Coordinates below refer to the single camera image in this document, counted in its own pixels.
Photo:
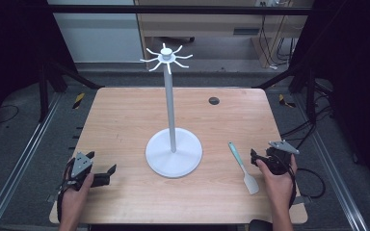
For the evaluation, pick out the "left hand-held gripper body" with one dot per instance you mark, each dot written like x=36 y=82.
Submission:
x=81 y=165

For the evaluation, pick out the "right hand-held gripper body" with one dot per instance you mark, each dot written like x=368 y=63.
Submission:
x=279 y=160

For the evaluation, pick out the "white hook rack stand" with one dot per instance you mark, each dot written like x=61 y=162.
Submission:
x=173 y=158

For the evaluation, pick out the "person's right hand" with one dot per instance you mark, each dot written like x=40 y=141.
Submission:
x=281 y=189

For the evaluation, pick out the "person's left hand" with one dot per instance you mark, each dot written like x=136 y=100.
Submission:
x=74 y=200

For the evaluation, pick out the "grey table edge tab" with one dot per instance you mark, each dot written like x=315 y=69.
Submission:
x=52 y=198
x=303 y=200

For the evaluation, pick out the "yellow black striped tape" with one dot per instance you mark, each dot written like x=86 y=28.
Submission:
x=78 y=100
x=284 y=101

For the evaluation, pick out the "black rounded seat edge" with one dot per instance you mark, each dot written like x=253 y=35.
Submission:
x=260 y=225

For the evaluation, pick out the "dark round table grommet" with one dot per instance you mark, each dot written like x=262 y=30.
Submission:
x=214 y=100

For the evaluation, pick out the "dark curtain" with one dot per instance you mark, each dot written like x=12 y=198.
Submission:
x=356 y=80
x=13 y=48

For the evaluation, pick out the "white cabinet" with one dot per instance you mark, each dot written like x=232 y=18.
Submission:
x=99 y=38

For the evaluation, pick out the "light wooden desk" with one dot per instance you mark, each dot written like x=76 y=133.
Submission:
x=205 y=27

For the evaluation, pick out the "metal floor rail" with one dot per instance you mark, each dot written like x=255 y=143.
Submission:
x=19 y=163
x=335 y=179

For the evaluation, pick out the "black metal frame stand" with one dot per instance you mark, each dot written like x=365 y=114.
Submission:
x=44 y=93
x=310 y=93

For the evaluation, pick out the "black horizontal frame bar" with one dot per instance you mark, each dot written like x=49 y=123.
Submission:
x=173 y=9

